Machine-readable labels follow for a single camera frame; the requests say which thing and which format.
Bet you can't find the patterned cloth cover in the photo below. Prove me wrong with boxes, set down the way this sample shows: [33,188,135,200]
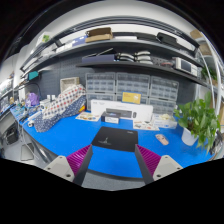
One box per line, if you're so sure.
[34,84,86,132]

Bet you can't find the green potted plant white pot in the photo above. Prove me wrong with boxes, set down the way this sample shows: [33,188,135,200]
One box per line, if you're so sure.
[174,92,221,152]

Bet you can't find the white basket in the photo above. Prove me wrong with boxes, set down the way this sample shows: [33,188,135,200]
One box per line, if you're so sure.
[60,77,80,92]

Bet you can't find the dark flat box on shelf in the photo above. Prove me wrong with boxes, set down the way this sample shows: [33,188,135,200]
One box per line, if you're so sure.
[82,48,116,63]

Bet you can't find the grey drawer organiser middle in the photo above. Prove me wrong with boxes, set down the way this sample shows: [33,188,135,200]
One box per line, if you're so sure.
[116,73,150,104]

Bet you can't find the picture card right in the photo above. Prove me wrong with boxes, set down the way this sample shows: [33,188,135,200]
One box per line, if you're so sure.
[133,121,159,131]

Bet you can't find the white instrument on shelf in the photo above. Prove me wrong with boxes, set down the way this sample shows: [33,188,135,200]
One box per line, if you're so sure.
[173,57,198,76]

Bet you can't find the picture card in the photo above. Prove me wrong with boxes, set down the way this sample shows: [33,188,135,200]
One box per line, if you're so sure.
[133,121,159,131]
[77,112,100,122]

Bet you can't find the cardboard box on shelf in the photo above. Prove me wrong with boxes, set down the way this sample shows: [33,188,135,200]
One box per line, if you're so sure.
[85,27,113,43]

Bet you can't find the yellow card sign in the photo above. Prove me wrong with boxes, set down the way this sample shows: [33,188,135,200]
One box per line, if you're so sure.
[122,92,141,104]

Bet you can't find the grey drawer organiser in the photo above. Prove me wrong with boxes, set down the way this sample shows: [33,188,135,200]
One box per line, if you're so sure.
[116,73,150,104]
[149,76,179,115]
[86,72,115,110]

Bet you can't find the grey drawer organiser left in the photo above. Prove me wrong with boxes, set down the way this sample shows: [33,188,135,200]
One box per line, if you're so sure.
[86,72,115,110]

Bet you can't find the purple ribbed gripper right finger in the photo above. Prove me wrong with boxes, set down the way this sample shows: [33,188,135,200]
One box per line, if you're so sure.
[135,144,182,184]

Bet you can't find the black mouse pad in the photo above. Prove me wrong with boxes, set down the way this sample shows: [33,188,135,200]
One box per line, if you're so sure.
[92,127,138,152]

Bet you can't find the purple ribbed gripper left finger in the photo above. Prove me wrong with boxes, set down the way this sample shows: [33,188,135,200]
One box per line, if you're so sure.
[44,145,93,186]

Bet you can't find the white keyboard box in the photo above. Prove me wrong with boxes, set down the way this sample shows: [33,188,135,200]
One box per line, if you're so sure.
[91,99,153,121]

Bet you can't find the picture card left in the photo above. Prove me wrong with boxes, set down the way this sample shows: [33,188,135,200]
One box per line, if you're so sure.
[77,112,100,122]

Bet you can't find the purple object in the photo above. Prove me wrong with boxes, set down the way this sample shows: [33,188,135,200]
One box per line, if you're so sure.
[26,93,39,107]

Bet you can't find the small black box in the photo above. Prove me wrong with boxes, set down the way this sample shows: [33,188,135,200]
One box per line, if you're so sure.
[101,112,120,124]

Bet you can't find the grey drawer organiser right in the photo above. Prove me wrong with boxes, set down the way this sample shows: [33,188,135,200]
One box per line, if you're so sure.
[149,76,179,115]

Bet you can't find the white blue box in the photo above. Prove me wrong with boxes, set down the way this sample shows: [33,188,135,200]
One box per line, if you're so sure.
[152,114,177,129]

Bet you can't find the stacked white black devices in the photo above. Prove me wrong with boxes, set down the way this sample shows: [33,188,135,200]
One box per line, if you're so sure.
[116,50,152,64]

